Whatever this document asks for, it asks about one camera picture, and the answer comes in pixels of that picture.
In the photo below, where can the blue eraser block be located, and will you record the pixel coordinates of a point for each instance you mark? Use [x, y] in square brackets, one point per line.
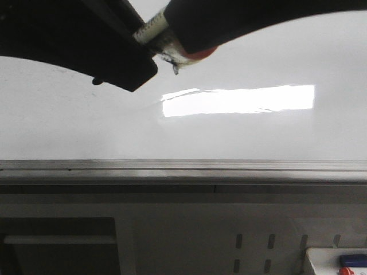
[353, 260]

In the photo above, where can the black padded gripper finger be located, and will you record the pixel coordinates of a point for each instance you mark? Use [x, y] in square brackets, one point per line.
[201, 25]

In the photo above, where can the white slotted bracket panel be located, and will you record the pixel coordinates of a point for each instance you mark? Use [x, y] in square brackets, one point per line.
[281, 248]

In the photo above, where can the aluminium whiteboard tray rail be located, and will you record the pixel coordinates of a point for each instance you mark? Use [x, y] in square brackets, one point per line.
[182, 176]

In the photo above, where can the white whiteboard marker black tip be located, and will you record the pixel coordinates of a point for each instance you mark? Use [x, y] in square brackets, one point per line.
[152, 28]

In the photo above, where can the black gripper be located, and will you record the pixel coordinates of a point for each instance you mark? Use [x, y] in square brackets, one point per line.
[91, 37]

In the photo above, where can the white whiteboard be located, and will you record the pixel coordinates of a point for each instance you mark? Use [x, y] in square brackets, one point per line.
[294, 91]

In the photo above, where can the white storage box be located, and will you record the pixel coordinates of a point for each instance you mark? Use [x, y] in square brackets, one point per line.
[326, 260]

